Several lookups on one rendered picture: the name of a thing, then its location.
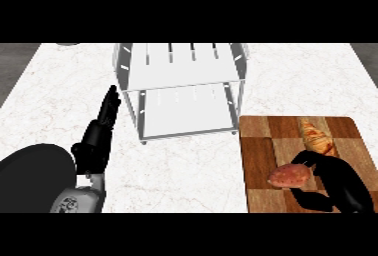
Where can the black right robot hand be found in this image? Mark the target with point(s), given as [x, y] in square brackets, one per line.
[342, 181]

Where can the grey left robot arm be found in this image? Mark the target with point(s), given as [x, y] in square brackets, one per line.
[82, 198]

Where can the reddish sweet potato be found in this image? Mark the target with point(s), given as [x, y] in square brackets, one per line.
[290, 175]

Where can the checkered wooden cutting board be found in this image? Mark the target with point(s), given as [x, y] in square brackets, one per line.
[268, 150]

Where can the black round pan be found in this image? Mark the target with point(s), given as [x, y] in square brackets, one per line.
[35, 178]

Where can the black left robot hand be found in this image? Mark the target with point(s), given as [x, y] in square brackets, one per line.
[97, 136]

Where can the golden croissant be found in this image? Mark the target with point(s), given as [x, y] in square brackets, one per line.
[318, 140]

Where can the grey round object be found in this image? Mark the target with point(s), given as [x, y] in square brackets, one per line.
[69, 44]

